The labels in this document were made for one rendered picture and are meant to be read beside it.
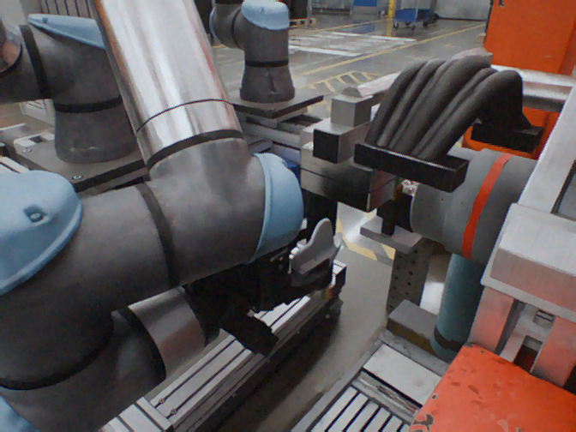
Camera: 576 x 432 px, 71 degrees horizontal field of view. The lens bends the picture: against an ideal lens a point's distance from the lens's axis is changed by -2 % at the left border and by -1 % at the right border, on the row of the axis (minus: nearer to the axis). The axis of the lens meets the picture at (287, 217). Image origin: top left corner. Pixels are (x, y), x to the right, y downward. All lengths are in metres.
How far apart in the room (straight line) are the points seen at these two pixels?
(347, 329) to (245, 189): 1.30
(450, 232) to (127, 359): 0.38
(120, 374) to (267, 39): 0.90
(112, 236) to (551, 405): 0.28
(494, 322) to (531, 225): 0.07
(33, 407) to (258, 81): 0.92
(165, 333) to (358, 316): 1.31
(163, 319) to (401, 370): 1.09
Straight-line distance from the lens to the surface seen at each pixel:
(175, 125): 0.29
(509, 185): 0.51
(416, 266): 1.47
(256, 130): 1.13
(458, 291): 0.75
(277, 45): 1.09
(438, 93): 0.35
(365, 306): 1.65
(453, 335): 0.82
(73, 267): 0.25
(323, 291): 0.52
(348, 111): 0.40
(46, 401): 0.31
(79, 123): 0.80
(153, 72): 0.30
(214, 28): 1.25
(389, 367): 1.36
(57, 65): 0.77
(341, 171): 0.41
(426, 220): 0.54
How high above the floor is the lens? 1.10
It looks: 31 degrees down
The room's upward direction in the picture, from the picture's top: straight up
